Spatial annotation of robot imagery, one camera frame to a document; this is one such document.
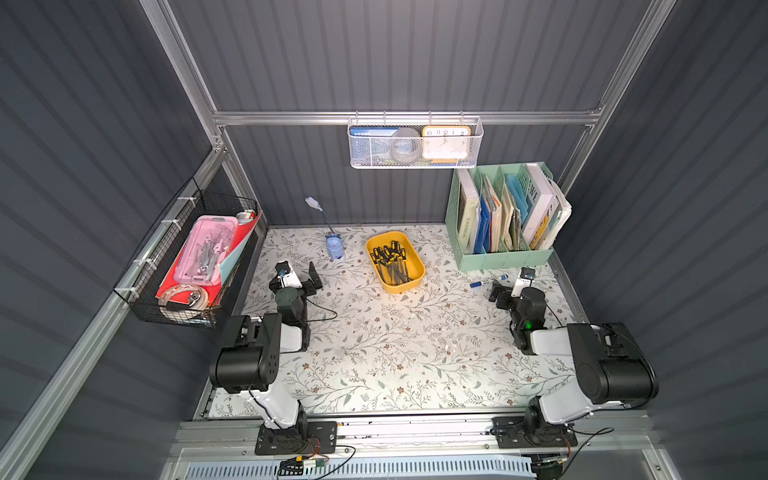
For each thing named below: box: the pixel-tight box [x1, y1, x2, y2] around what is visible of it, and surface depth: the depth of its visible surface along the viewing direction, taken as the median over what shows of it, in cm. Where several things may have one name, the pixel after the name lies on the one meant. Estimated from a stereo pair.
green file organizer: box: [445, 162, 560, 272], surface depth 101 cm
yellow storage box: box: [366, 230, 426, 294], surface depth 110 cm
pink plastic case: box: [174, 215, 239, 286], surface depth 74 cm
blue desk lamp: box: [304, 196, 345, 260], surface depth 107 cm
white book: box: [522, 162, 561, 250], surface depth 101 cm
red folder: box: [156, 210, 262, 301], surface depth 70 cm
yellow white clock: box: [421, 125, 472, 160], surface depth 90 cm
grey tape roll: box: [391, 127, 422, 163], surface depth 90 cm
